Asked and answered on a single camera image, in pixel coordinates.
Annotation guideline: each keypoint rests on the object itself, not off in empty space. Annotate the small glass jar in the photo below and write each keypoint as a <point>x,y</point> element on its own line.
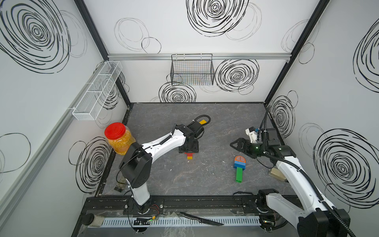
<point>277,174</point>

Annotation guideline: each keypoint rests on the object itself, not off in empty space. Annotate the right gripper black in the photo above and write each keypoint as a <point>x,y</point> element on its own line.
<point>240,146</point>

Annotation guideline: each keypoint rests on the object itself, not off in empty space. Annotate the white wire shelf basket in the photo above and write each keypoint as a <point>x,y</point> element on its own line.
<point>92,102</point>

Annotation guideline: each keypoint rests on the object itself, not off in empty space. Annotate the plastic jar red lid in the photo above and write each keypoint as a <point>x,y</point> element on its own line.
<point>119,137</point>

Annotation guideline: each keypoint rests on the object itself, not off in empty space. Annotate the orange round lego piece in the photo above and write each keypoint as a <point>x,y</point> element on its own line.
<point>240,159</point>

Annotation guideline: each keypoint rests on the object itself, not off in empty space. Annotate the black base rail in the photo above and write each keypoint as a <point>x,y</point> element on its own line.
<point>248,203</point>

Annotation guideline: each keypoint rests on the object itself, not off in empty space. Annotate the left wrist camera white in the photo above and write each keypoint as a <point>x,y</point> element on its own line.
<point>197,129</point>

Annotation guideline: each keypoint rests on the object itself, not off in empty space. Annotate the green tall lego brick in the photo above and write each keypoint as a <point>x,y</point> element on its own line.
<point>239,174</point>

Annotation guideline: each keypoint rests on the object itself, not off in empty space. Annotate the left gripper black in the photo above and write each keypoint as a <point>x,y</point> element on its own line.
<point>195,150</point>

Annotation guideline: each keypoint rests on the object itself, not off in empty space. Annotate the small red lego brick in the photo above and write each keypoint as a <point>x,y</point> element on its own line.
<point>189,154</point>

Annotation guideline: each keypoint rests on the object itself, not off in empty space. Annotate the small spice jar left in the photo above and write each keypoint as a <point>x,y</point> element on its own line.
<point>119,187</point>

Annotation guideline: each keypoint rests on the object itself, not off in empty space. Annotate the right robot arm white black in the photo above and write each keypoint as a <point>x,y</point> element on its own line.
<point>317,217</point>

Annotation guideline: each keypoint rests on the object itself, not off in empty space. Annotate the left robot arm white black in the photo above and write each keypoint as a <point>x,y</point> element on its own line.
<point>137,163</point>

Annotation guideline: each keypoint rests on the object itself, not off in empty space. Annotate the black wire basket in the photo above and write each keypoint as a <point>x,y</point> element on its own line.
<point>192,69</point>

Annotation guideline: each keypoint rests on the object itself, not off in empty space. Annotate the light blue lego brick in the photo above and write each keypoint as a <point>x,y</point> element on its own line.
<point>241,165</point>

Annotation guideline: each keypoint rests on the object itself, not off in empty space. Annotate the white slotted cable duct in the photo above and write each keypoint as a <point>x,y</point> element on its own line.
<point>227,221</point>

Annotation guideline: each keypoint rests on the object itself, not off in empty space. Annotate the yellow curved lego brick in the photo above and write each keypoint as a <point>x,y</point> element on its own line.
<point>203,122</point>

